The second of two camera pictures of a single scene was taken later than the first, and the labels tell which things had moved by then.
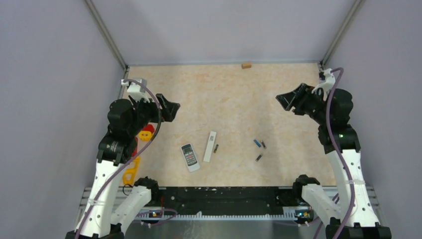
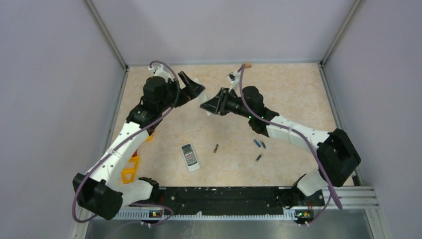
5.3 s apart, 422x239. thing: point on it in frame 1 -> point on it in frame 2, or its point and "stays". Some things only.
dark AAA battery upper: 263,144 stays
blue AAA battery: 257,143 stays
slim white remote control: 208,152 -> 202,97
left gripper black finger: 168,109 -> 194,89
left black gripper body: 147,112 -> 174,95
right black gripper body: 310,104 -> 229,103
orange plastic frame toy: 129,174 stays
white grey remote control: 190,158 stays
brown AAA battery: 216,146 stays
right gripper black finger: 286,99 -> 212,105
